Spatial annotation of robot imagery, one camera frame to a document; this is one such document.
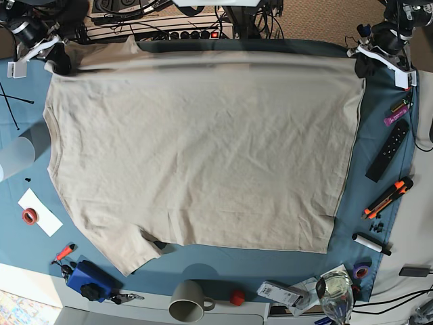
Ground grey ceramic mug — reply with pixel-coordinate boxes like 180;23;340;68
168;280;216;323

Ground white barcode package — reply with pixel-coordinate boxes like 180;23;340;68
256;281;306;307

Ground frosted plastic cup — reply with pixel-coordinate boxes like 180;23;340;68
1;137;36;181

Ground black power strip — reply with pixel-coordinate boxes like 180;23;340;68
168;30;229;40

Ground purple tape roll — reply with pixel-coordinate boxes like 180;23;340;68
352;261;371;280

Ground small red cube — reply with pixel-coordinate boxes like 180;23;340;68
229;290;245;306

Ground orange small pen tool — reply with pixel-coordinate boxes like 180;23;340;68
51;244;76;264

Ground red tape roll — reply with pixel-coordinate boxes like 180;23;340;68
22;208;39;225

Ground white black marker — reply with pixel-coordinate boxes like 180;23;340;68
352;234;392;256

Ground orange black utility knife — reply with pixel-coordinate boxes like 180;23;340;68
361;177;413;219

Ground beige T-shirt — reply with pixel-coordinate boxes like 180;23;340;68
43;38;365;276

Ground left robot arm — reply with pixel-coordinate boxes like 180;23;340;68
347;1;432;89

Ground black remote control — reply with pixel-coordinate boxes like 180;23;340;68
365;119;409;182

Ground clear wine glass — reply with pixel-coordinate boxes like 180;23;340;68
315;271;355;325

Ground black adapter on table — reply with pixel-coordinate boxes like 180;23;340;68
398;265;431;278

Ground white paper sheet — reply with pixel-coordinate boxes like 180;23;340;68
18;188;63;237

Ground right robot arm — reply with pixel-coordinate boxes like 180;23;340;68
1;1;72;79

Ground metal keys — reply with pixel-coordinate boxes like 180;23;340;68
110;293;145;305

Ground blue table cloth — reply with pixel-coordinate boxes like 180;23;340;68
0;37;420;303

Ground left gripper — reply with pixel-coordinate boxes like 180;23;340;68
348;22;411;79

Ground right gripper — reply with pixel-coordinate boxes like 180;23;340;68
12;18;72;75

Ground blue box with knob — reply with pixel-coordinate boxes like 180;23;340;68
66;260;115;303

